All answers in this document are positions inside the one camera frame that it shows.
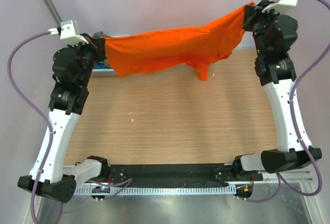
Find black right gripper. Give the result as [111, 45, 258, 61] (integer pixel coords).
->
[241, 1, 284, 57]

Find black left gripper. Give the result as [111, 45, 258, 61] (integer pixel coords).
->
[66, 33, 107, 88]

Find orange t shirt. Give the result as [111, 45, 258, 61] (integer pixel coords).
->
[105, 6, 245, 81]

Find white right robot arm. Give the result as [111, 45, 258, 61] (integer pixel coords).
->
[232, 0, 322, 181]

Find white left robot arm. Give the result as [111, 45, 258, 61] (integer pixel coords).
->
[18, 33, 109, 203]

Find grey t shirt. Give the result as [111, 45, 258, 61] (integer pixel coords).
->
[93, 31, 104, 39]

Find blue t shirt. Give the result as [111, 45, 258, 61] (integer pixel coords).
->
[94, 63, 111, 69]

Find white plastic laundry basket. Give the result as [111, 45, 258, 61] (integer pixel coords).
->
[91, 68, 117, 77]

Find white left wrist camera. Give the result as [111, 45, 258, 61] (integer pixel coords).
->
[48, 20, 89, 46]

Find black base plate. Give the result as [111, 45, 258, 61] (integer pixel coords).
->
[92, 163, 263, 188]

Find aluminium front rail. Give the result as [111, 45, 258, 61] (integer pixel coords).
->
[61, 164, 313, 186]

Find slotted white cable duct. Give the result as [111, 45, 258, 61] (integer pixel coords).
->
[74, 184, 236, 196]

